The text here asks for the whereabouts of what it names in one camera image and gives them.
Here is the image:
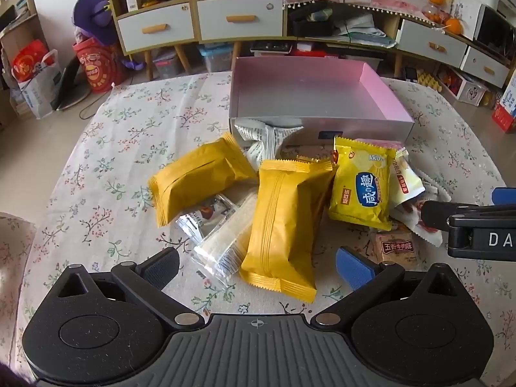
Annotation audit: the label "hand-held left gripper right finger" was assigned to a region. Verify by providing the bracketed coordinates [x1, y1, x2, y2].
[310, 246, 460, 331]

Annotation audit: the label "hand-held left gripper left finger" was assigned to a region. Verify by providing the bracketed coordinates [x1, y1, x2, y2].
[56, 247, 204, 331]

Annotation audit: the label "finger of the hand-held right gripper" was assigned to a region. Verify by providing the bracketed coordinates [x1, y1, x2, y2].
[492, 187, 516, 206]
[420, 200, 486, 231]

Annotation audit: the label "red white candy packet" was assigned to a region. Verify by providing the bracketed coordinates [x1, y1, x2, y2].
[392, 198, 445, 248]

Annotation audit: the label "small brown snack packet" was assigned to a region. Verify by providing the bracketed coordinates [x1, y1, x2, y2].
[370, 230, 419, 270]

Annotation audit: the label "white packet red label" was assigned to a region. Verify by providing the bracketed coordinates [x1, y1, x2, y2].
[392, 148, 427, 211]

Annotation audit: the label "clear rice cracker packet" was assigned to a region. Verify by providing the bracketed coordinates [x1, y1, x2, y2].
[193, 191, 259, 290]

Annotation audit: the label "silver chocolate snack packet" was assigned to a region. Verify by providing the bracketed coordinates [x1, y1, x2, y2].
[174, 193, 239, 244]

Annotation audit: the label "yellow chips packet blue label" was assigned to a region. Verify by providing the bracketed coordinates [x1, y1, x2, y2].
[328, 136, 398, 231]

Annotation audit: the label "large yellow snack packet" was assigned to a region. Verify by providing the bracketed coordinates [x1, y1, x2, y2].
[147, 132, 259, 227]
[240, 159, 340, 304]

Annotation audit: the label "pink snack packet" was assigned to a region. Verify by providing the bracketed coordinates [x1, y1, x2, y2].
[355, 137, 404, 152]

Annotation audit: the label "orange snack packet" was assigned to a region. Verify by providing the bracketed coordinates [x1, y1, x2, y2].
[296, 154, 337, 214]

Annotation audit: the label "white green-print snack packet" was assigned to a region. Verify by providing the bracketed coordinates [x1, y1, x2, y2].
[234, 117, 304, 173]

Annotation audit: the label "pink cardboard box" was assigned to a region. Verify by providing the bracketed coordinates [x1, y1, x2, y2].
[229, 56, 416, 148]

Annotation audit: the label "blue white printed carton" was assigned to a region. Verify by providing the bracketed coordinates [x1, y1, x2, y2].
[492, 82, 516, 134]

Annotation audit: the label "white printed toy box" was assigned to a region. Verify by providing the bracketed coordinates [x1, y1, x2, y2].
[437, 64, 491, 106]

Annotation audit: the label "yellow toy blocks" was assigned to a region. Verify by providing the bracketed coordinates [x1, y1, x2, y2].
[417, 68, 440, 90]

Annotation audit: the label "white cabinet drawer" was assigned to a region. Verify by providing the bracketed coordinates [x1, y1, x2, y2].
[461, 46, 510, 88]
[397, 19, 468, 68]
[117, 3, 196, 51]
[197, 0, 284, 42]

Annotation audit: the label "black microwave oven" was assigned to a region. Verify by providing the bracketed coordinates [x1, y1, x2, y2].
[473, 6, 516, 65]

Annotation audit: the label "clear storage bin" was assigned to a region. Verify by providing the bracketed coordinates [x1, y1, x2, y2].
[152, 48, 182, 80]
[355, 54, 384, 72]

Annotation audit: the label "low wooden stand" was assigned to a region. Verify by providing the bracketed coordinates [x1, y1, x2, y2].
[282, 0, 513, 89]

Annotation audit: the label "pile of white papers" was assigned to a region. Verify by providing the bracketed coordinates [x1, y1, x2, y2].
[334, 12, 398, 49]

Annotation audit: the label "black flat board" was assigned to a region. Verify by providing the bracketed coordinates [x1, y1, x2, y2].
[54, 54, 92, 112]

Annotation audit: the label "red printed bag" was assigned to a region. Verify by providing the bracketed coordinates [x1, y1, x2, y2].
[73, 37, 124, 96]

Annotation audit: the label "clear bin blue lid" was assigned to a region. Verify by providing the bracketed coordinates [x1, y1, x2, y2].
[197, 42, 235, 74]

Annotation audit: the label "white paper bag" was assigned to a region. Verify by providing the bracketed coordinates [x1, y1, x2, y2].
[10, 39, 64, 120]

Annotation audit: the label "black storage box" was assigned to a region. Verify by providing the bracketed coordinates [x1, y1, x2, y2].
[291, 2, 335, 37]

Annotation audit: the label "black keyboard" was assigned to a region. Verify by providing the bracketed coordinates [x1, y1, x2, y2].
[250, 40, 293, 54]

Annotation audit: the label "wooden shelf cabinet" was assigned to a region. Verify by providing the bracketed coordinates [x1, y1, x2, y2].
[101, 0, 288, 82]

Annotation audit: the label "purple plush toy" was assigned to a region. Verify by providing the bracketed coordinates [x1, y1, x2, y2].
[72, 0, 144, 72]

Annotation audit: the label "wooden bookshelf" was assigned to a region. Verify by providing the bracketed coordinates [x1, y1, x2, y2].
[0, 0, 49, 73]

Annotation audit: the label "black floor cable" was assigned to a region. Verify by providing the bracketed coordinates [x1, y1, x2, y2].
[78, 89, 106, 121]

